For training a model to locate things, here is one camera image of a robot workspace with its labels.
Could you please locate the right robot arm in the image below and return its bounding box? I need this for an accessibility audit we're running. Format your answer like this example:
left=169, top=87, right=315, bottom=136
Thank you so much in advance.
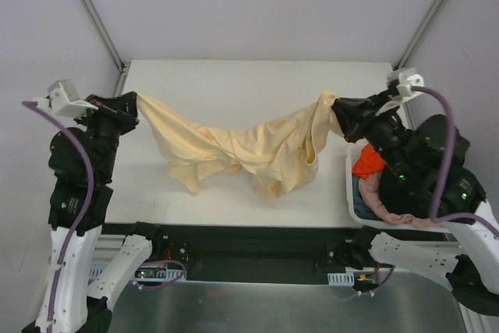
left=331, top=92, right=498, bottom=317

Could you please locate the left white cable duct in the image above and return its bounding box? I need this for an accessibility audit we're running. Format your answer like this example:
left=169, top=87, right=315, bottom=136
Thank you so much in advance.
left=89, top=265, right=187, bottom=282

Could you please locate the white laundry basket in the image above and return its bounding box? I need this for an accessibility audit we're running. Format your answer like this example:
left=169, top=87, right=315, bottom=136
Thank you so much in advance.
left=345, top=143, right=448, bottom=234

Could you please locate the left aluminium frame post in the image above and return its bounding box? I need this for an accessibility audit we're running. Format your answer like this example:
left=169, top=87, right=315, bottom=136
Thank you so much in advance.
left=80, top=0, right=127, bottom=74

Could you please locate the blue garment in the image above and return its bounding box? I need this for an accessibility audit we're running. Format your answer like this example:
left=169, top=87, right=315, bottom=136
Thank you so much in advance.
left=352, top=175, right=377, bottom=220

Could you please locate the aluminium frame post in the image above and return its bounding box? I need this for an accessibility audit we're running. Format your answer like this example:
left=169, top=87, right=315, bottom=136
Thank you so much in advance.
left=392, top=0, right=448, bottom=70
left=80, top=0, right=127, bottom=74

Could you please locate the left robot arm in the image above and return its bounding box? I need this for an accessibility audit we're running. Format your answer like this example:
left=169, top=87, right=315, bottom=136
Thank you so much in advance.
left=22, top=92, right=165, bottom=332

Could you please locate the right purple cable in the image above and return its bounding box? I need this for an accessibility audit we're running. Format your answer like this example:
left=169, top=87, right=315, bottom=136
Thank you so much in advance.
left=350, top=85, right=499, bottom=299

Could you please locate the pink garment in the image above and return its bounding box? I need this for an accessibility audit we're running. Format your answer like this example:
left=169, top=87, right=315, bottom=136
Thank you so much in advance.
left=358, top=172, right=442, bottom=229

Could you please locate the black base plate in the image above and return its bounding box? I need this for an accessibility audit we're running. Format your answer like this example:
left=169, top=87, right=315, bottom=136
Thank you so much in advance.
left=97, top=223, right=402, bottom=284

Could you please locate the right aluminium frame post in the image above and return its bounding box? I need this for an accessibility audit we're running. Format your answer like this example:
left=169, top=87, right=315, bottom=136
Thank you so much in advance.
left=392, top=0, right=448, bottom=70

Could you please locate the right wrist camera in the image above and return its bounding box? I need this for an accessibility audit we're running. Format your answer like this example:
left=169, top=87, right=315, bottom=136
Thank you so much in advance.
left=387, top=68, right=425, bottom=100

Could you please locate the white cable duct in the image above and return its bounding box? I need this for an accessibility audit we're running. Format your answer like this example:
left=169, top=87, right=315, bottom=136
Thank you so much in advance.
left=327, top=271, right=356, bottom=287
left=89, top=265, right=187, bottom=282

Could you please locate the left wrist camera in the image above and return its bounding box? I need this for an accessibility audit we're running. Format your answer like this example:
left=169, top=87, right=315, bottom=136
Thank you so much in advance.
left=34, top=80, right=97, bottom=119

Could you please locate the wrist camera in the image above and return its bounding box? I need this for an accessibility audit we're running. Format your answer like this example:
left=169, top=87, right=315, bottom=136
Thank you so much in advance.
left=387, top=68, right=425, bottom=100
left=34, top=80, right=97, bottom=119

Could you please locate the right white cable duct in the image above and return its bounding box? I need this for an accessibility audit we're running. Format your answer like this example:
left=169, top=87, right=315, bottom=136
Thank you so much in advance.
left=327, top=271, right=356, bottom=287

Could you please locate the orange t shirt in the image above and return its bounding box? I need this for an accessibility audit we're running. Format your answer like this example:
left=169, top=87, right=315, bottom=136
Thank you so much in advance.
left=352, top=143, right=386, bottom=179

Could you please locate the cream yellow t shirt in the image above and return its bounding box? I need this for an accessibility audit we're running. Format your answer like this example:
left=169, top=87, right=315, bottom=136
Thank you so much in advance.
left=137, top=91, right=343, bottom=199

